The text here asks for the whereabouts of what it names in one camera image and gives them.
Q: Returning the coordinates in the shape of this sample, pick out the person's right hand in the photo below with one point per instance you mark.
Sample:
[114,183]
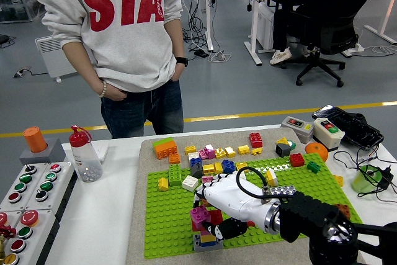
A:
[114,92]

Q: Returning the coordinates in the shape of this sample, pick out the grey base brick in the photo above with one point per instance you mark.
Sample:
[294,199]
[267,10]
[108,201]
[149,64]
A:
[207,248]

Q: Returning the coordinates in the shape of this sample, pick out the thin pink brick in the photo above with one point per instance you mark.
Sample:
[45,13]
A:
[203,233]

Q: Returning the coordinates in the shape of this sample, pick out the grey switch box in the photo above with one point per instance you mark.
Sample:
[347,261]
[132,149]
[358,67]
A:
[297,131]

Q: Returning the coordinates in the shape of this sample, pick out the small orange brick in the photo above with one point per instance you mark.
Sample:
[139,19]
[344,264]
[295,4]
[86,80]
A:
[174,159]

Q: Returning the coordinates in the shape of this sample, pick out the white switch box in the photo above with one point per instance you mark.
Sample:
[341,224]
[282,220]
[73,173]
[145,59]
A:
[328,139]

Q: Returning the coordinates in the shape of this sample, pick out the red sloped brick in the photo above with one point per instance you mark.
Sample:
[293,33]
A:
[250,223]

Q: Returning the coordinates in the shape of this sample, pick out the green studded baseplate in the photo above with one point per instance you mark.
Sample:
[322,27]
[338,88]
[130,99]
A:
[167,215]

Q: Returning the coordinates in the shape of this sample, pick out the floor socket box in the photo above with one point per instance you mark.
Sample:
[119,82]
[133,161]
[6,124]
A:
[20,72]

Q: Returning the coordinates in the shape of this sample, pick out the small green brick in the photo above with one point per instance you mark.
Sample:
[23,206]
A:
[292,146]

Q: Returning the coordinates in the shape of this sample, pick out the small yellow brick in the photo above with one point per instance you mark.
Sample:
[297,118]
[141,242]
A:
[256,151]

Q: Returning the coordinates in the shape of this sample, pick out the pink and white brick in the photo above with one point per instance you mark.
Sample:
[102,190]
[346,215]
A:
[210,152]

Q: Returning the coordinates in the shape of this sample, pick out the black wristwatch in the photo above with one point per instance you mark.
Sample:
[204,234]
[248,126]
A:
[181,61]

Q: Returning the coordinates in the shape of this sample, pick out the grey block holder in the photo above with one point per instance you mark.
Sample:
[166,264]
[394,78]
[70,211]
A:
[54,153]

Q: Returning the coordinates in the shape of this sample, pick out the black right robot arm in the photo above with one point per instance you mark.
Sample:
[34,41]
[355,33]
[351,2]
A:
[313,218]

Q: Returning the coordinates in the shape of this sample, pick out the yellow wedge brick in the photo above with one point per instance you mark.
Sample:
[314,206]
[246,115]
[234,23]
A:
[282,141]

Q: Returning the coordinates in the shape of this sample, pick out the person's right forearm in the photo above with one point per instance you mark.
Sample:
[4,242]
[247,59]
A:
[83,66]

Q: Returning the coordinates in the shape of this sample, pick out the thin blue brick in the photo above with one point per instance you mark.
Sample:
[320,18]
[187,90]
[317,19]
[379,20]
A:
[207,243]

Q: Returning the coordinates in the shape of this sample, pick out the white push-button box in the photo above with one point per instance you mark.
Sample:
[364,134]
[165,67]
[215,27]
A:
[24,232]
[46,185]
[19,187]
[2,219]

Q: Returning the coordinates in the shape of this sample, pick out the small pink plate brick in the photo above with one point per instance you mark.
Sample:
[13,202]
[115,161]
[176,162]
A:
[207,179]

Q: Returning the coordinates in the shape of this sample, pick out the person's left hand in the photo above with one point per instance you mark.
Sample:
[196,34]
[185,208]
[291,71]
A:
[179,71]

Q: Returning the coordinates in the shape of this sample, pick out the long grey brick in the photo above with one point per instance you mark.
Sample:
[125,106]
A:
[283,189]

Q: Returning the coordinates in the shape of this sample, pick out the thin yellow brick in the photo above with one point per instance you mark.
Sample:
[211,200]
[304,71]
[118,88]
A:
[206,239]

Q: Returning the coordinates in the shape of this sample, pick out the grey-brown table mat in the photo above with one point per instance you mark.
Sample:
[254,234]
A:
[136,215]

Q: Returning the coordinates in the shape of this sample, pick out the white and yellow brick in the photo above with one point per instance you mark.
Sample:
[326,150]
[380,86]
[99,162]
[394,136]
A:
[272,178]

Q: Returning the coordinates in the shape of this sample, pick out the tall green brick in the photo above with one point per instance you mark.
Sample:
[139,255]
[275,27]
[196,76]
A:
[175,175]

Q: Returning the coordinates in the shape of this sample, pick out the orange cylinder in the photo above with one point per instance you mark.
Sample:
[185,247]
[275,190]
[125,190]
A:
[34,141]

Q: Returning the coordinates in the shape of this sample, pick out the person's left forearm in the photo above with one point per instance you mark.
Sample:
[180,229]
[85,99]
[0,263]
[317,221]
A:
[175,41]

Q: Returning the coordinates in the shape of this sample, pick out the person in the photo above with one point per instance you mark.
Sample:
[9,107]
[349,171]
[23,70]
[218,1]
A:
[130,60]
[280,32]

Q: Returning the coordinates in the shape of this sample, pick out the clear bottle red cap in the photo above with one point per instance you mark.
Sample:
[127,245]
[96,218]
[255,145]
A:
[85,159]

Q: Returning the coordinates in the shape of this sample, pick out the large red brick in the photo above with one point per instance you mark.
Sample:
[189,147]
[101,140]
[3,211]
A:
[216,216]

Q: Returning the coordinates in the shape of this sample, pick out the large orange brick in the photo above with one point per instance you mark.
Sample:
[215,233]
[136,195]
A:
[166,150]

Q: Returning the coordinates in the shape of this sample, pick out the white wall switch plate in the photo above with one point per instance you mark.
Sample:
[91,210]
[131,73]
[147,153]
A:
[102,150]

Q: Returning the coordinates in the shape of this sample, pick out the white computer case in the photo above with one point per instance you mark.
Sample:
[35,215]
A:
[263,26]

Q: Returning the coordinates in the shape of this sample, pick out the pink square brick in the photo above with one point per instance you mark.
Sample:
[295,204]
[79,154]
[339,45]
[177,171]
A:
[200,213]

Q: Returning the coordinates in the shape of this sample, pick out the black office chair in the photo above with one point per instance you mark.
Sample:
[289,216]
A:
[341,4]

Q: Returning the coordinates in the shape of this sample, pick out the green plastic cup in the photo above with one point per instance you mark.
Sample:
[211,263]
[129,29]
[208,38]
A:
[358,182]

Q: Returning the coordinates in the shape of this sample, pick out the clear storage crate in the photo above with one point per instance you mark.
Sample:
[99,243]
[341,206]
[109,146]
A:
[18,4]

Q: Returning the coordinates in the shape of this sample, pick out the dark grey sloped brick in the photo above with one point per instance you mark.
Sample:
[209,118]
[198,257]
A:
[196,170]

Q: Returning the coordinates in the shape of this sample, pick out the orange fruit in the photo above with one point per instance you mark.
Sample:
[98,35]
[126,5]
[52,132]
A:
[316,151]

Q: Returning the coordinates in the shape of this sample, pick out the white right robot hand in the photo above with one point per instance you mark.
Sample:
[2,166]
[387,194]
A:
[232,198]

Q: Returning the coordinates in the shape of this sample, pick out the white square brick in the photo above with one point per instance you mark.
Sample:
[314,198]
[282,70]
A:
[190,183]

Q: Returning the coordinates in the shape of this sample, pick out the black power brick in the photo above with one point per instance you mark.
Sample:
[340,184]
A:
[201,53]

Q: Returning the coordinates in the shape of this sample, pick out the white panel heater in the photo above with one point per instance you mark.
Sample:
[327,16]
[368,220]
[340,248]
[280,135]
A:
[51,57]

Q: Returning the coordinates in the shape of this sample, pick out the lime green flat brick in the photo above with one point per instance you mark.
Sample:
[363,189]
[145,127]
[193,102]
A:
[162,141]

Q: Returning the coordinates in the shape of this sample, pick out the brass fitting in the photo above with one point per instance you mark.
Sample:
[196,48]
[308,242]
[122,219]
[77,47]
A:
[2,246]

